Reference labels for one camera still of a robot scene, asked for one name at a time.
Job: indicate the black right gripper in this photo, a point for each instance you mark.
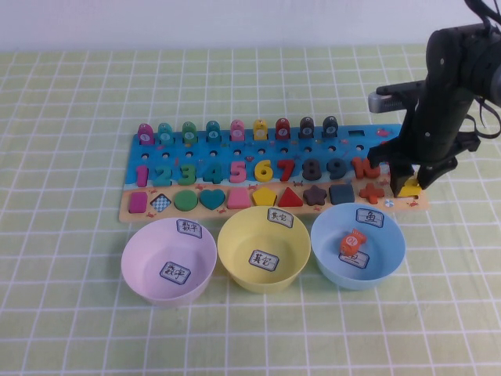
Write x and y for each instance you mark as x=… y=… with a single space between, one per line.
x=438 y=129

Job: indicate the yellow equals sign piece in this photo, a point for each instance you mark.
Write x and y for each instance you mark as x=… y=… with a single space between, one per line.
x=413 y=190

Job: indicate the orange plus sign piece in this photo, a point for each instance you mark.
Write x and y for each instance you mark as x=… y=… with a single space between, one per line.
x=370 y=193

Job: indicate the orange number ten piece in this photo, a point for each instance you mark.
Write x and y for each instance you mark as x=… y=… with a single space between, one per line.
x=358 y=168

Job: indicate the dark blue square piece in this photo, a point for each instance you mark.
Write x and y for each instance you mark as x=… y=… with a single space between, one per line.
x=341 y=194

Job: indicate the dark grey number nine piece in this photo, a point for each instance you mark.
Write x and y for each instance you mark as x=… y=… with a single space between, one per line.
x=338 y=166

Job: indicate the orange fish piece ten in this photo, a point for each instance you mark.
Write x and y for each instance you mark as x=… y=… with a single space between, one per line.
x=350 y=242

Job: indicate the dark grey fish piece nine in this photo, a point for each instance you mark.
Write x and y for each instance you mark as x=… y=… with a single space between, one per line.
x=330 y=123

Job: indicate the brown star piece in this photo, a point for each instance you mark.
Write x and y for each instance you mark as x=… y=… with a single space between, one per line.
x=314 y=195

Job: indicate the purple number piece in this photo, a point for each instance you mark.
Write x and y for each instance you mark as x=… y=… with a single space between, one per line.
x=312 y=170

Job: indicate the light blue bowl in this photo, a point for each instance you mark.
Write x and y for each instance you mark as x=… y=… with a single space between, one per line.
x=352 y=274

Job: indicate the brown fish piece eight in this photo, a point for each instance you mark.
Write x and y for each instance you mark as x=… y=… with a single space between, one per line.
x=307 y=124

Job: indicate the red triangle piece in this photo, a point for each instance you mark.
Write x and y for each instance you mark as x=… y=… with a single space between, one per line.
x=290 y=199

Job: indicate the red number seven piece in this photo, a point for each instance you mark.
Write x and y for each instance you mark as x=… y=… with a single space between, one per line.
x=287 y=172

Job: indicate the red fish piece seven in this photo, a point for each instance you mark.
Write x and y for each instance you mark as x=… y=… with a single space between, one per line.
x=283 y=125

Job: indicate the yellow pentagon piece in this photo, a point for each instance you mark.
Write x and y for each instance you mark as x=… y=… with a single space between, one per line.
x=264 y=197

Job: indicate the yellow number six piece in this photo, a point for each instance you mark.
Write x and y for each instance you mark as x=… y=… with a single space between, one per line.
x=260 y=174

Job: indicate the yellow fish piece six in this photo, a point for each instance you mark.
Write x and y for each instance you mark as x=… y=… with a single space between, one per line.
x=260 y=126

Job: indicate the pink trapezoid piece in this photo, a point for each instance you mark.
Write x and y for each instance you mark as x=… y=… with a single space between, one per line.
x=238 y=199

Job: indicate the pink number five piece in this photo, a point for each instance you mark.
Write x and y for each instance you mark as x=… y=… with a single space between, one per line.
x=236 y=174

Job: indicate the yellow bowl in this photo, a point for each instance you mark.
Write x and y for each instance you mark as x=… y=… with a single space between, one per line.
x=266 y=278

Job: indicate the pink fish piece five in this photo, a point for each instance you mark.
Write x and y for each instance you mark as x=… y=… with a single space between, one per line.
x=237 y=127

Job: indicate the blue-green number four piece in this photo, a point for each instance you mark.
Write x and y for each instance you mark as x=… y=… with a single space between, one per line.
x=214 y=174

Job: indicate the teal heart piece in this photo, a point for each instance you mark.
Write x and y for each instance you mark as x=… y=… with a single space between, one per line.
x=212 y=199

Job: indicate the blue-green fish piece four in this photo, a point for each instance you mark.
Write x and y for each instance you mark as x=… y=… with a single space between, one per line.
x=213 y=127

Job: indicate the wooden number puzzle board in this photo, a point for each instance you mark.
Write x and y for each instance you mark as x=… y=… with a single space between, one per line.
x=203 y=152

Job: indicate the green number three piece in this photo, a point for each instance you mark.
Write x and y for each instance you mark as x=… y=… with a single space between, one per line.
x=191 y=175

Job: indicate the green fish piece three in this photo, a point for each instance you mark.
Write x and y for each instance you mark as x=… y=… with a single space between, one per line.
x=189 y=128

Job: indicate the green circle piece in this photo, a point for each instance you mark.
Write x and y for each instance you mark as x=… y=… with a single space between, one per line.
x=185 y=199

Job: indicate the teal number two piece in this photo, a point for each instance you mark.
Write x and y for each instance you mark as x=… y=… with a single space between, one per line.
x=162 y=182

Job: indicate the teal fish piece two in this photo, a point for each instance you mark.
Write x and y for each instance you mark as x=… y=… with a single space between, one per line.
x=164 y=129

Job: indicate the magenta number one piece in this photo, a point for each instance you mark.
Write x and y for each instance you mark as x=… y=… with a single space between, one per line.
x=143 y=176

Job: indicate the pink bowl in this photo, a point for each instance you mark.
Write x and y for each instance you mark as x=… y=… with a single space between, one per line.
x=168 y=290

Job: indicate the magenta fish piece one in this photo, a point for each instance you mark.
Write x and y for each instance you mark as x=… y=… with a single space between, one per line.
x=145 y=131

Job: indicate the magenta rectangle piece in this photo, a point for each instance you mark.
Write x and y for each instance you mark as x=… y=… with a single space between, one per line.
x=138 y=202

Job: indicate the green checked tablecloth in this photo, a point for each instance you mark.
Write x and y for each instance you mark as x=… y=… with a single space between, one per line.
x=78 y=333

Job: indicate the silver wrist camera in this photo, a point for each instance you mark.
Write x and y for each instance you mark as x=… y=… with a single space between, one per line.
x=385 y=103

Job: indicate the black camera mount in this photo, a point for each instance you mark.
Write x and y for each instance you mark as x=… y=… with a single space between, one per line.
x=399 y=88

